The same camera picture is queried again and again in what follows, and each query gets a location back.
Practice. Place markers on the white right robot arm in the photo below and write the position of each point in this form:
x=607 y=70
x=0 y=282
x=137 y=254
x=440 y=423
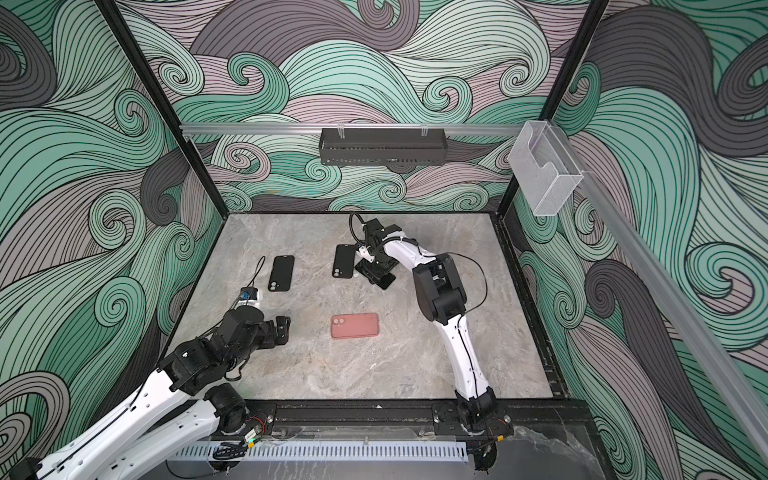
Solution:
x=442 y=300

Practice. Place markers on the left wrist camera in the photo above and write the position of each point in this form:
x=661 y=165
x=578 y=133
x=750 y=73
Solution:
x=249 y=296

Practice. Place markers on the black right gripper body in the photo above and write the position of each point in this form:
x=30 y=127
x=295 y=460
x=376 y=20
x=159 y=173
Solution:
x=382 y=261

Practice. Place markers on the aluminium right wall rail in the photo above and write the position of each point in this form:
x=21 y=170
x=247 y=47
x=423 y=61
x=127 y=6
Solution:
x=610 y=194

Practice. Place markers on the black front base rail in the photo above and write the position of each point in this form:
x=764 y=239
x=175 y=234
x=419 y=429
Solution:
x=442 y=417

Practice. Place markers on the pink phone case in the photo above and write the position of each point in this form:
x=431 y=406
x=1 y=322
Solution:
x=352 y=326

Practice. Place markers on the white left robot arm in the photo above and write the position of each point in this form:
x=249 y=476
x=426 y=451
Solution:
x=187 y=397

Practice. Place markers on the clear plastic wall bin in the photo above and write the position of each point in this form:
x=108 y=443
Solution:
x=544 y=164

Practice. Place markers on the black phone case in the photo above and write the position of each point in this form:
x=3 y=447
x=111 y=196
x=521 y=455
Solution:
x=344 y=261
x=281 y=274

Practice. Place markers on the white slotted cable duct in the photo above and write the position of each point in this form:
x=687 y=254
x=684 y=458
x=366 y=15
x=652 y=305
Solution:
x=303 y=451

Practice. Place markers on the black phone ribbed back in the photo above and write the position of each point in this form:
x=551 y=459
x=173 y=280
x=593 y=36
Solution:
x=383 y=279

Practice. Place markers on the black wall tray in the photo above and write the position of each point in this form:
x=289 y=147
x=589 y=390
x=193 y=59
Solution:
x=382 y=147

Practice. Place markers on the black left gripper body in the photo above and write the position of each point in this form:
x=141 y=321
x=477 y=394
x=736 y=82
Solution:
x=268 y=337

